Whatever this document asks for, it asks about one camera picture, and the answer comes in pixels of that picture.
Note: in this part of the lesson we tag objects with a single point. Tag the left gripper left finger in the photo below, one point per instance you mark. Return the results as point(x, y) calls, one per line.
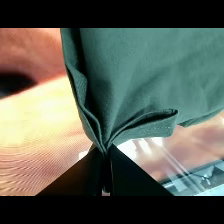
point(80, 176)

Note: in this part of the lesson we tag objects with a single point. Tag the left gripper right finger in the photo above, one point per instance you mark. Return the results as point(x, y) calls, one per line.
point(136, 178)

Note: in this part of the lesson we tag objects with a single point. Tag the silver frame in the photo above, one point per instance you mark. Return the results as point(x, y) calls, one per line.
point(200, 178)

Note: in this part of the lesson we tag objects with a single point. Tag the dark green shirt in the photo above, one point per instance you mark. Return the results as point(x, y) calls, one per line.
point(140, 80)

